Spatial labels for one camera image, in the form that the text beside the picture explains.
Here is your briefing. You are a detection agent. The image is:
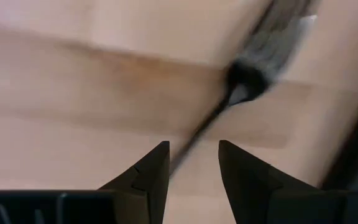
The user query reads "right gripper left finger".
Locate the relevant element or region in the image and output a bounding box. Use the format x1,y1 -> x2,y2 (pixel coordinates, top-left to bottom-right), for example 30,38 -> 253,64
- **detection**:
99,140 -> 171,224

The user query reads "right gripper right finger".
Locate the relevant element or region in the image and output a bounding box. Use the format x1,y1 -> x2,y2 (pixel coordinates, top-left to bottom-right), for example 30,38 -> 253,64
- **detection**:
218,140 -> 321,224

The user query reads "black fork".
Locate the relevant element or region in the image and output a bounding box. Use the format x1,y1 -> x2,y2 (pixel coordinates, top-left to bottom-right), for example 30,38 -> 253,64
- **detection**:
168,0 -> 319,177

